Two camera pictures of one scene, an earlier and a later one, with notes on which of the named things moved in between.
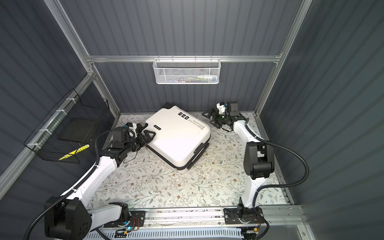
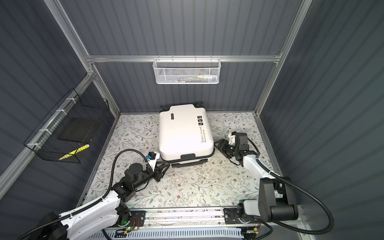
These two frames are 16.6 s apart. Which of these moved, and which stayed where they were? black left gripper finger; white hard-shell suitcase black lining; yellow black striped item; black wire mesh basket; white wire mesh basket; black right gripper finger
Moved: black right gripper finger; white hard-shell suitcase black lining; black left gripper finger
Stayed: white wire mesh basket; black wire mesh basket; yellow black striped item
